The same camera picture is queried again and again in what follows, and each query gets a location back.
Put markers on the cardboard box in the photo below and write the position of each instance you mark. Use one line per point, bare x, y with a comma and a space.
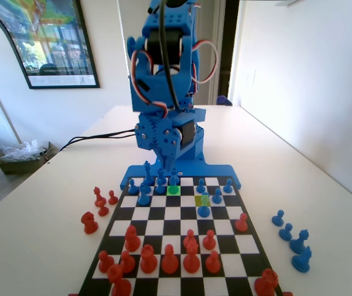
18, 166

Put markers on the black framed poster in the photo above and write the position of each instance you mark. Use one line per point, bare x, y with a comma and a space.
58, 52

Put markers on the blue geared gripper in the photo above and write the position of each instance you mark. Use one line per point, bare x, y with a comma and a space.
167, 139

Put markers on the red chess queen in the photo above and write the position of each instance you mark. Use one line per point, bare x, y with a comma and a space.
191, 260

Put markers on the purple blue chair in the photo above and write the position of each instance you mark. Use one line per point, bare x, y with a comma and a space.
224, 100

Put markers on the black white chessboard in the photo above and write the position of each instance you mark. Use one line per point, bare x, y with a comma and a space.
175, 225

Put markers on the blue chess knight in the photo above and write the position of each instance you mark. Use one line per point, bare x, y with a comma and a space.
301, 262
173, 183

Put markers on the blue board mount plate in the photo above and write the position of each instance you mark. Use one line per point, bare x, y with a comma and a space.
215, 171

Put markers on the blue chess king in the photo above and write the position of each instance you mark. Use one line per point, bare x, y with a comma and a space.
147, 174

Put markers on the red chess pawn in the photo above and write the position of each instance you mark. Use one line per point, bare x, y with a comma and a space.
189, 236
112, 198
209, 241
127, 263
212, 263
105, 263
241, 223
102, 209

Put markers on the blue chess rook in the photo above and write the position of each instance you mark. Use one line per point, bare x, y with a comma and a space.
161, 176

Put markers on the red chess king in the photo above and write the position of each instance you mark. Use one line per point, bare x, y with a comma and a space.
118, 283

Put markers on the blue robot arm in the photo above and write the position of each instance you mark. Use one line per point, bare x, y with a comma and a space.
175, 20

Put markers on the clear plastic wrap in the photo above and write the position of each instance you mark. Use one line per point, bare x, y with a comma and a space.
24, 151

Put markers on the blue chess pawn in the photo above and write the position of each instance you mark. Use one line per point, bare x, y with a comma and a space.
200, 186
278, 219
285, 234
216, 197
131, 187
228, 186
158, 188

